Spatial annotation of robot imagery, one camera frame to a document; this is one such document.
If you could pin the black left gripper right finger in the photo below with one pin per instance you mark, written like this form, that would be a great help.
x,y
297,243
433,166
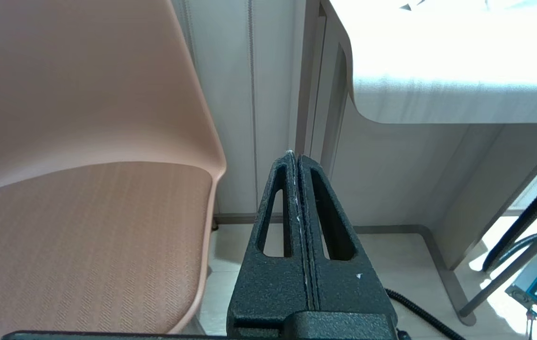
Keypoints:
x,y
344,283

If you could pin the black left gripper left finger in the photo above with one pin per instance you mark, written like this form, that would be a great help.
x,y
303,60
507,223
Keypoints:
x,y
268,283

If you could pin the pink brown chair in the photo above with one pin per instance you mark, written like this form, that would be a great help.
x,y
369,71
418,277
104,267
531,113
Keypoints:
x,y
84,212

